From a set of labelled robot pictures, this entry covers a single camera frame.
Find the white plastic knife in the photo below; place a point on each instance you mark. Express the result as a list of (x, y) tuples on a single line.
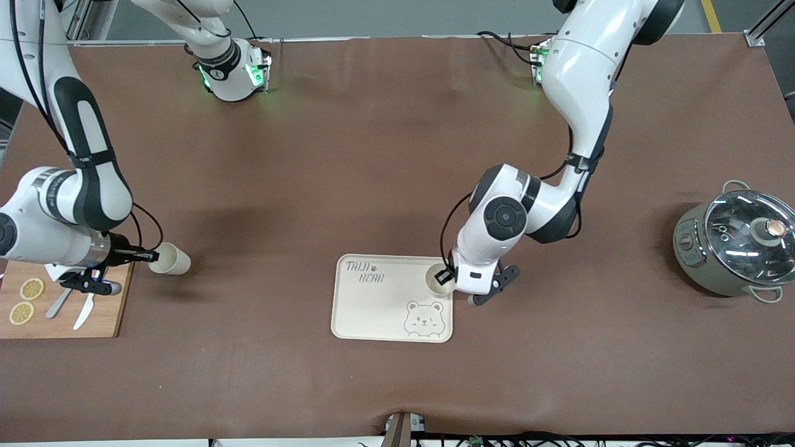
[(84, 316)]

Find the white plastic cup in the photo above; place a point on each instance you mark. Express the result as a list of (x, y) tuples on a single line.
[(175, 261), (430, 279)]

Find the brown table mat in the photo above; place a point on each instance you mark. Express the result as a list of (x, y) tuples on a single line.
[(397, 155)]

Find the wooden cutting board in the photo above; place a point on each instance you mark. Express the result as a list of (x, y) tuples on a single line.
[(115, 310)]

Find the glass pot lid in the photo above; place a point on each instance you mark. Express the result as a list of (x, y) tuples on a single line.
[(739, 236)]

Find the cream tray with bear print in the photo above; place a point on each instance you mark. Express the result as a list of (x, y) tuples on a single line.
[(372, 310)]

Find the aluminium frame corner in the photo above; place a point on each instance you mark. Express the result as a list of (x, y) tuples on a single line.
[(74, 22), (754, 38)]

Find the brown post at table edge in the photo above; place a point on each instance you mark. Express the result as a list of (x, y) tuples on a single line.
[(397, 434)]

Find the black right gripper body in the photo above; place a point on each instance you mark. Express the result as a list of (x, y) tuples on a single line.
[(121, 254)]

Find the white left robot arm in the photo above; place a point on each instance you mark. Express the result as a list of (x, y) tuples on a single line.
[(577, 81)]

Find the yellow lemon slice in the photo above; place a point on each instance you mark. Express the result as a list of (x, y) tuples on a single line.
[(22, 313), (31, 289)]

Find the grey-green electric cooking pot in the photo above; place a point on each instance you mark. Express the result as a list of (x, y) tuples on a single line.
[(695, 261)]

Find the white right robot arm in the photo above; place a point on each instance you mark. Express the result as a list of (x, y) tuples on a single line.
[(81, 205)]

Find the grey plastic knife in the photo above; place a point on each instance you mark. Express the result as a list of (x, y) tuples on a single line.
[(57, 307)]

